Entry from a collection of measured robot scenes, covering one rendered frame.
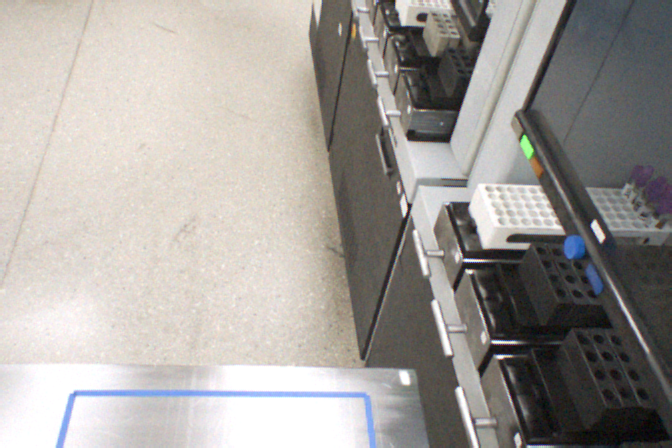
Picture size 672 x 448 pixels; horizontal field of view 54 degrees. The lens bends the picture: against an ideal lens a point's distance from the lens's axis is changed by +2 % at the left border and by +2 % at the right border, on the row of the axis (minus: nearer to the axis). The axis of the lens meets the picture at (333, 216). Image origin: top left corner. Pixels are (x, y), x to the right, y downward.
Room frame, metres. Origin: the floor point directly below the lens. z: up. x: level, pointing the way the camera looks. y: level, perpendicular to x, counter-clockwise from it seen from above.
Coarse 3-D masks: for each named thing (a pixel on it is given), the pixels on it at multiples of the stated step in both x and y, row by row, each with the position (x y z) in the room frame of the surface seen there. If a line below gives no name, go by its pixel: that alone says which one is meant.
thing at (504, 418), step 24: (504, 360) 0.54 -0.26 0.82; (528, 360) 0.55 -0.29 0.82; (480, 384) 0.55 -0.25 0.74; (504, 384) 0.51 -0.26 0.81; (528, 384) 0.51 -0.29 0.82; (504, 408) 0.49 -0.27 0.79; (528, 408) 0.48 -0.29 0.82; (504, 432) 0.47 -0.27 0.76; (528, 432) 0.44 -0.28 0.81; (552, 432) 0.45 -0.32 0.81
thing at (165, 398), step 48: (0, 384) 0.37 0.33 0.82; (48, 384) 0.38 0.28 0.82; (96, 384) 0.39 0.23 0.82; (144, 384) 0.40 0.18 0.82; (192, 384) 0.41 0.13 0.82; (240, 384) 0.43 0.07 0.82; (288, 384) 0.44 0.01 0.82; (336, 384) 0.45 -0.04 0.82; (384, 384) 0.47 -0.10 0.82; (0, 432) 0.32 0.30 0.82; (48, 432) 0.33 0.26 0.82; (96, 432) 0.34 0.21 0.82; (144, 432) 0.35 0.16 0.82; (192, 432) 0.36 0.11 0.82; (240, 432) 0.37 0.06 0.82; (288, 432) 0.38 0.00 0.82; (336, 432) 0.39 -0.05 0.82; (384, 432) 0.40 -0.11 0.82
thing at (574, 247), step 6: (570, 240) 0.61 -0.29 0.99; (576, 240) 0.60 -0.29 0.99; (582, 240) 0.61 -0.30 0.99; (564, 246) 0.61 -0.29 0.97; (570, 246) 0.61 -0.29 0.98; (576, 246) 0.60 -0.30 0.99; (582, 246) 0.60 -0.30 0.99; (570, 252) 0.60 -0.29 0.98; (576, 252) 0.59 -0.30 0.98; (582, 252) 0.59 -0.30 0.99; (570, 258) 0.60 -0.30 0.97; (576, 258) 0.59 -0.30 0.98
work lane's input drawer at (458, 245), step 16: (448, 208) 0.84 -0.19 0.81; (464, 208) 0.83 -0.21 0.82; (448, 224) 0.80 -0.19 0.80; (464, 224) 0.79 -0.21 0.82; (416, 240) 0.80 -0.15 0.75; (448, 240) 0.79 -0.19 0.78; (464, 240) 0.76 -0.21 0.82; (432, 256) 0.78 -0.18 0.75; (448, 256) 0.77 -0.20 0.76; (464, 256) 0.73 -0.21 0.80; (480, 256) 0.74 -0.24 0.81; (496, 256) 0.75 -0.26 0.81; (512, 256) 0.75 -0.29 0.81; (448, 272) 0.75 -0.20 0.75
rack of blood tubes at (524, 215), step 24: (480, 192) 0.82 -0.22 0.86; (504, 192) 0.84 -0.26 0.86; (528, 192) 0.85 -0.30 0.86; (480, 216) 0.79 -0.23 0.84; (504, 216) 0.78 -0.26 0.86; (528, 216) 0.79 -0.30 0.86; (552, 216) 0.80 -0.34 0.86; (504, 240) 0.75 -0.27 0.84; (528, 240) 0.80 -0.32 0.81; (552, 240) 0.81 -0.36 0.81
